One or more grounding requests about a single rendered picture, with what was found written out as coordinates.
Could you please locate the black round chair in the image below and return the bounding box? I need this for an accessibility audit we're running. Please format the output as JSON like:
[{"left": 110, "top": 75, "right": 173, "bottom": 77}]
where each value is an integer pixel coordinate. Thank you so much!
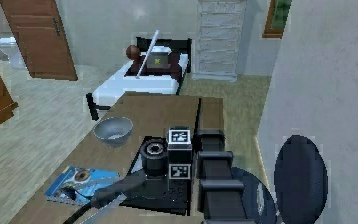
[{"left": 231, "top": 134, "right": 329, "bottom": 224}]

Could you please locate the grey box with yellow mark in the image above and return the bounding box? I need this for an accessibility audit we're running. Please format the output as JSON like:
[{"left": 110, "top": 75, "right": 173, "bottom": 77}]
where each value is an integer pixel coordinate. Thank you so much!
[{"left": 146, "top": 46, "right": 172, "bottom": 70}]

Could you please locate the brown basketball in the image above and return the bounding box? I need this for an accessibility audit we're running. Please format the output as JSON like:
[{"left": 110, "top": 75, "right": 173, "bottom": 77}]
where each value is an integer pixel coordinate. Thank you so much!
[{"left": 125, "top": 44, "right": 142, "bottom": 61}]

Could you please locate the black handled knife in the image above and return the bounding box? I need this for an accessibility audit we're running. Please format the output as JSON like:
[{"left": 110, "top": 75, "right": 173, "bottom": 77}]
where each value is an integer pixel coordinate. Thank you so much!
[{"left": 62, "top": 194, "right": 128, "bottom": 224}]

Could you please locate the black door handle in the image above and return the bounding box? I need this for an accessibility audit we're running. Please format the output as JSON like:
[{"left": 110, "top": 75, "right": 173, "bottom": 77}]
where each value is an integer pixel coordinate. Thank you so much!
[{"left": 52, "top": 18, "right": 61, "bottom": 37}]

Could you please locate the brown wooden room door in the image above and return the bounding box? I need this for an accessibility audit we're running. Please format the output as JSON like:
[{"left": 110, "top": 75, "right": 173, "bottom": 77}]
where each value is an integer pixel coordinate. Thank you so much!
[{"left": 0, "top": 0, "right": 79, "bottom": 82}]

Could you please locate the brown framed window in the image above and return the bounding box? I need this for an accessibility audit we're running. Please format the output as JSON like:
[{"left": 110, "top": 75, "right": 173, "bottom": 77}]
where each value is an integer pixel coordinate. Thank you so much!
[{"left": 262, "top": 0, "right": 293, "bottom": 40}]

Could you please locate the white bed with black frame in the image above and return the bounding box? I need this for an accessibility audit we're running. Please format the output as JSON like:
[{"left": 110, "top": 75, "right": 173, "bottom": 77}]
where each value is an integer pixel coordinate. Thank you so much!
[{"left": 85, "top": 36, "right": 193, "bottom": 122}]

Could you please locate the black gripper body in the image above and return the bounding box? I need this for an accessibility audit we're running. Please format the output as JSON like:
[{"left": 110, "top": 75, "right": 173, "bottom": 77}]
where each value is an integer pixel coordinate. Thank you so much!
[{"left": 139, "top": 138, "right": 170, "bottom": 178}]

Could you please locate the brown wooden dining table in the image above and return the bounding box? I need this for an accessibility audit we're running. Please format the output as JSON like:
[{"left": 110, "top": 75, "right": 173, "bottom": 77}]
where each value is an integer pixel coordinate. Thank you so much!
[{"left": 8, "top": 91, "right": 225, "bottom": 224}]

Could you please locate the white baseball bat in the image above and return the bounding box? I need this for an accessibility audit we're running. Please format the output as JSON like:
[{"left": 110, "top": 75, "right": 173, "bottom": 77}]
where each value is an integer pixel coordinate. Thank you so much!
[{"left": 135, "top": 29, "right": 161, "bottom": 80}]

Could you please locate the grey metal bowl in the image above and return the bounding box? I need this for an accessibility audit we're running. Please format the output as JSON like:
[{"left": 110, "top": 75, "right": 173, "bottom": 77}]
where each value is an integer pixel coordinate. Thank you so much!
[{"left": 92, "top": 116, "right": 135, "bottom": 148}]

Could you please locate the blue picture book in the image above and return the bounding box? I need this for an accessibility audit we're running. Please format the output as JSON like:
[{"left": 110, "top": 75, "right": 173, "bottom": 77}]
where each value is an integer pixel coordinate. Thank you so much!
[{"left": 44, "top": 165, "right": 121, "bottom": 205}]

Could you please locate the white toilet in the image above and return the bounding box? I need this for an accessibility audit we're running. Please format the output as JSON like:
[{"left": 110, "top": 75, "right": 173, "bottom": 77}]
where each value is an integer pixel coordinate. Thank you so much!
[{"left": 0, "top": 35, "right": 27, "bottom": 70}]

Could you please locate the dark red blanket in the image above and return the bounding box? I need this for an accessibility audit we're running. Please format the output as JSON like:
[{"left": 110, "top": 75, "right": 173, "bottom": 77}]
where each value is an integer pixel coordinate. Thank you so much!
[{"left": 124, "top": 52, "right": 183, "bottom": 80}]

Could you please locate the grey chest of drawers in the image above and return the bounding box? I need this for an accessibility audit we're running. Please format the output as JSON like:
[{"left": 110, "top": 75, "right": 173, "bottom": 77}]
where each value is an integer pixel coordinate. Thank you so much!
[{"left": 192, "top": 0, "right": 248, "bottom": 82}]

